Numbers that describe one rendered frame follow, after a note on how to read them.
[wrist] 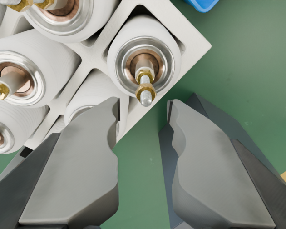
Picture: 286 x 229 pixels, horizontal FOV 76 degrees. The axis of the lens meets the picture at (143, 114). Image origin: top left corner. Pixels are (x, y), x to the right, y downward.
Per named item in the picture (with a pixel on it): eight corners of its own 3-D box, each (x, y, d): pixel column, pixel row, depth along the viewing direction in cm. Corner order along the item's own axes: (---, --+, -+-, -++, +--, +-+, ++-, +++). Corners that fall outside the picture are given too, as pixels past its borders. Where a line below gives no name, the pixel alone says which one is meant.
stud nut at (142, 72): (155, 80, 21) (156, 82, 20) (142, 87, 21) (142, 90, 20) (147, 65, 20) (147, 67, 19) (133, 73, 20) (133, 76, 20)
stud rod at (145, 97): (150, 72, 22) (154, 104, 16) (143, 77, 22) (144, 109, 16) (145, 66, 21) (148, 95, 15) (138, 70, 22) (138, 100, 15)
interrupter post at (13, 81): (2, 74, 24) (-16, 84, 21) (17, 67, 23) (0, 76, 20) (16, 89, 25) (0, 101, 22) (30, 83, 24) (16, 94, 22)
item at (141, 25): (175, 40, 38) (198, 68, 23) (142, 71, 42) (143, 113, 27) (143, 1, 35) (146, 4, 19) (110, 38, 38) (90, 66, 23)
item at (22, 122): (38, 58, 40) (-25, 96, 25) (70, 91, 44) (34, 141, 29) (11, 82, 43) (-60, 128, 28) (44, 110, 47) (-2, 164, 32)
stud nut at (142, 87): (158, 95, 18) (159, 99, 17) (143, 103, 18) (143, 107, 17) (148, 78, 17) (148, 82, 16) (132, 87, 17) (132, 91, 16)
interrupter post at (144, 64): (157, 67, 23) (160, 77, 21) (144, 79, 24) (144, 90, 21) (144, 53, 22) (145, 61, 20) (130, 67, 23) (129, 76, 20)
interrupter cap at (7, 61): (-30, 63, 23) (-34, 65, 22) (19, 38, 21) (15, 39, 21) (15, 111, 27) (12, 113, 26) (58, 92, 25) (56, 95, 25)
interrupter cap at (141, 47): (186, 67, 23) (187, 69, 23) (143, 103, 26) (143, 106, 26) (145, 19, 20) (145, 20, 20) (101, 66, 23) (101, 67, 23)
